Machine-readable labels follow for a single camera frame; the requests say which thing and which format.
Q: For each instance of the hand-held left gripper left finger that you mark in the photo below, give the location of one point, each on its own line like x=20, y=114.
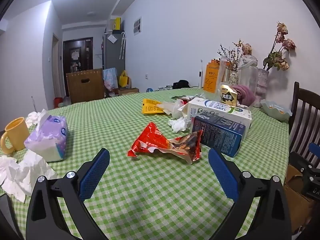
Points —
x=95, y=172

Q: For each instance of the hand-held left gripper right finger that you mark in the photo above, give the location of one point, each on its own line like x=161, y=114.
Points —
x=222, y=175

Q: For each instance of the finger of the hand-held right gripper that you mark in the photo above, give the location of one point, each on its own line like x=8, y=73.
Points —
x=315, y=153

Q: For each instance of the red snack wrapper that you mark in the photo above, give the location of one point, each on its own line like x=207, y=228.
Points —
x=152, y=137

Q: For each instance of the clear plastic bag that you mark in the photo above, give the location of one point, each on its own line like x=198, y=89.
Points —
x=182, y=110

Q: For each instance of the open cardboard box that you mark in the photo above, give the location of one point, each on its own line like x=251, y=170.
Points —
x=292, y=197

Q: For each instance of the dark wooden chair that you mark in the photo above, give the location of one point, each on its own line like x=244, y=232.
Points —
x=296, y=120

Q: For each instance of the blue milk carton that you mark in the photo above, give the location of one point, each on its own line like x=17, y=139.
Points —
x=220, y=135

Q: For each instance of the green checked tablecloth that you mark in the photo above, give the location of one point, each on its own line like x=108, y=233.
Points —
x=112, y=120

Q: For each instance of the light blue wavy bowl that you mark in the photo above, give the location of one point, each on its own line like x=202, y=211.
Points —
x=275, y=113

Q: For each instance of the purple tissue pack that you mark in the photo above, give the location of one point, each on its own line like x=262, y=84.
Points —
x=50, y=135

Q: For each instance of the crumpled white tissue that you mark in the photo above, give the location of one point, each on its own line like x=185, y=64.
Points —
x=30, y=170
x=178, y=124
x=32, y=117
x=7, y=167

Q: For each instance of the white milk carton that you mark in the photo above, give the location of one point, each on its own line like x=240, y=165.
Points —
x=215, y=106

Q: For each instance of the gold black small box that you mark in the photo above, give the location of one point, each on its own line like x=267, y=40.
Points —
x=228, y=96

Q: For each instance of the red bucket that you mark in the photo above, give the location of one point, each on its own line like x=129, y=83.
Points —
x=58, y=102

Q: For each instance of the pink cloth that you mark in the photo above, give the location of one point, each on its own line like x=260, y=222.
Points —
x=246, y=93

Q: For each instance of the yellow packet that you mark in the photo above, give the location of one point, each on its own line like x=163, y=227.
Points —
x=150, y=107

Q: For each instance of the yellow mug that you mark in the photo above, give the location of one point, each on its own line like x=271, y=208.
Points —
x=17, y=135

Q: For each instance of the flat cardboard box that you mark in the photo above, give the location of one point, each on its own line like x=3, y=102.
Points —
x=128, y=91

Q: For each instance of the orange book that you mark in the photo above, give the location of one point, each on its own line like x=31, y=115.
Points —
x=210, y=80
x=222, y=70

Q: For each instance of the light blue printed pack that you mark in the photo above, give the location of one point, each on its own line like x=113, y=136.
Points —
x=110, y=77

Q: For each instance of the yellow tote bag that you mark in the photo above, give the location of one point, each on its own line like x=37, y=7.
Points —
x=123, y=80

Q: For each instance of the small patterned vase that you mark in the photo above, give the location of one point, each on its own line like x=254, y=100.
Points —
x=233, y=78

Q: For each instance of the dried rose bouquet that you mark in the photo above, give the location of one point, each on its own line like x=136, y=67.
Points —
x=282, y=62

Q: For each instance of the black bag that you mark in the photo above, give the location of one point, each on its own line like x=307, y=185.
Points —
x=181, y=84

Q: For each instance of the white electric toothbrush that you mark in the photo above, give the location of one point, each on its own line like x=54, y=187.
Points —
x=200, y=76

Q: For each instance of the clear plastic pitcher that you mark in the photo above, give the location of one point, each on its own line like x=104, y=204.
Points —
x=247, y=75

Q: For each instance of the tall clear bottle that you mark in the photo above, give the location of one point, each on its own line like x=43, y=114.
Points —
x=223, y=67

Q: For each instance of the dried berry branches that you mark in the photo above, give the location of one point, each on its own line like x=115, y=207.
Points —
x=231, y=60

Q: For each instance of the grey refrigerator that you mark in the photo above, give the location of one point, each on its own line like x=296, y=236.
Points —
x=113, y=55

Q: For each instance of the single dried pink rose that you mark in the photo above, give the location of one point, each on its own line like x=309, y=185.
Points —
x=247, y=48

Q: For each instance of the dark brown door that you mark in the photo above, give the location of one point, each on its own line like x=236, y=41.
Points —
x=82, y=45

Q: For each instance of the white umbrella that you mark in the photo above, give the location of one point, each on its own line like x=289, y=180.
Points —
x=122, y=45

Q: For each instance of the yellow box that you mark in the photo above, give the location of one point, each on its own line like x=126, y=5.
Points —
x=117, y=23

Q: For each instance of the white wall panel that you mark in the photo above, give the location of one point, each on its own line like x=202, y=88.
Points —
x=137, y=26

